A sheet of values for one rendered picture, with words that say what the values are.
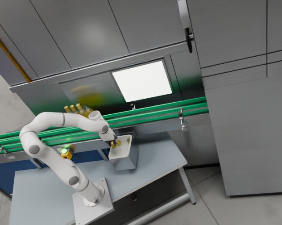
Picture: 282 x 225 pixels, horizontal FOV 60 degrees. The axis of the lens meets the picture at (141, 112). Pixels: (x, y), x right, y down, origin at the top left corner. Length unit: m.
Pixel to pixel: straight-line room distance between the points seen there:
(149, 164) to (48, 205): 0.94
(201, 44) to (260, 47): 0.30
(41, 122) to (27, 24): 0.76
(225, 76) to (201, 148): 1.20
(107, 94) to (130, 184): 0.76
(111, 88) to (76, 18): 0.59
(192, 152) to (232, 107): 1.04
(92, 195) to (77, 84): 0.89
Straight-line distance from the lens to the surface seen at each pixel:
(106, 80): 1.98
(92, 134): 2.06
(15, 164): 2.84
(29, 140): 1.56
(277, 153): 2.11
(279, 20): 1.40
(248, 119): 1.76
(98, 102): 2.15
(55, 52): 2.01
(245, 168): 2.21
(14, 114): 5.07
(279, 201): 2.67
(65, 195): 2.32
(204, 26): 1.33
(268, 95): 1.66
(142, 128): 2.02
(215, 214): 2.61
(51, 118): 1.56
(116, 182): 2.12
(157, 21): 1.71
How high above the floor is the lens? 2.37
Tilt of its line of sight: 39 degrees down
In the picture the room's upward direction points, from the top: 25 degrees counter-clockwise
